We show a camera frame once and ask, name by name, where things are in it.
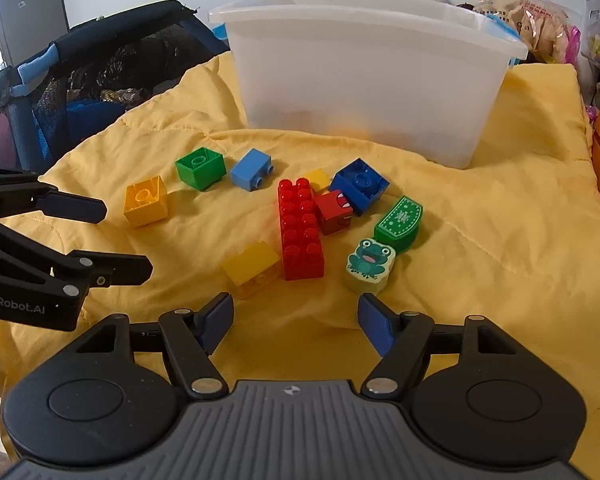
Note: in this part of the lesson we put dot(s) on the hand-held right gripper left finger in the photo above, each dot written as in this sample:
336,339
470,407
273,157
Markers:
220,320

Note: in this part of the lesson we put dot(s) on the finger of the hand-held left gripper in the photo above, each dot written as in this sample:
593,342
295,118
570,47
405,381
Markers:
75,207
125,269

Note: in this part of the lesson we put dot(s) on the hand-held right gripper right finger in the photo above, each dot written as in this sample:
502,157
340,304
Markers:
375,325

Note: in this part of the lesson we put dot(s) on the yellow translucent block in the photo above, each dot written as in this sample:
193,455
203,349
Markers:
250,265

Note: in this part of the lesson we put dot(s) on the frog printed block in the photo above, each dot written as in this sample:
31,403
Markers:
367,260

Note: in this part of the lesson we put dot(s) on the yellow square hollow block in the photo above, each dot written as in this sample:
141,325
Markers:
147,205

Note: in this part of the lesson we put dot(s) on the green curved printed block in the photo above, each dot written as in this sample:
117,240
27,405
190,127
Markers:
397,220

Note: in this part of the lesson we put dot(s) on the long red brick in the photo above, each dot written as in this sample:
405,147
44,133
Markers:
300,240

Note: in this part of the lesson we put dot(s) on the red printed cube block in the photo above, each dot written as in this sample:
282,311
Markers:
330,215

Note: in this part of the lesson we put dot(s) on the green square block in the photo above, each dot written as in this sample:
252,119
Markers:
200,170

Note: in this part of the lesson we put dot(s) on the dark blue square block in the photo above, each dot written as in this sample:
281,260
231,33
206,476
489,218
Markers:
360,185

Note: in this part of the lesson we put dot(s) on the light blue block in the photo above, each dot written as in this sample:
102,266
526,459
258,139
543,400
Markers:
247,170

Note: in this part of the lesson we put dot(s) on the small yellow block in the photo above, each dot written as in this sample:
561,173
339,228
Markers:
317,179

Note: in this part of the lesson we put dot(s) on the white translucent plastic bin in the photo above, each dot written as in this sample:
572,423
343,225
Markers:
360,85

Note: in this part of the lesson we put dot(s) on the blue cloth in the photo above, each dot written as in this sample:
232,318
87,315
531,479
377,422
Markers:
65,130

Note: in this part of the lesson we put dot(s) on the yellow quilted blanket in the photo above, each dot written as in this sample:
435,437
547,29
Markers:
505,260

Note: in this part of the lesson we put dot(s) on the black mesh playpen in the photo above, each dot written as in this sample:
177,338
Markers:
105,50

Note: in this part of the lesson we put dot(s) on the grey flat panel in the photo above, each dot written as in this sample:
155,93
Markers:
30,15

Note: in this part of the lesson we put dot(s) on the clear snack bag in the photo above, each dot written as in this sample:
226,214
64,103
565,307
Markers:
525,15

